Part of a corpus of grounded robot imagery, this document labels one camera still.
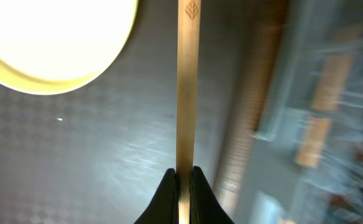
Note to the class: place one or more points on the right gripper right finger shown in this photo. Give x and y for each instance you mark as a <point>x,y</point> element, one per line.
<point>204,207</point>

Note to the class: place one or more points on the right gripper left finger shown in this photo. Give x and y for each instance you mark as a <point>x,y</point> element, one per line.
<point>163,207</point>

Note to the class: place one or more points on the yellow plate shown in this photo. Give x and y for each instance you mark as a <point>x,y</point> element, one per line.
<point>49,47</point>

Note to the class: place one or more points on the grey plastic dishwasher rack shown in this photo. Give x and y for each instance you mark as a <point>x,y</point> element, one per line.
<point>306,162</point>

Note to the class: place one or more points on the dark brown serving tray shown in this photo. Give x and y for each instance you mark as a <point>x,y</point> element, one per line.
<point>95,154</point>

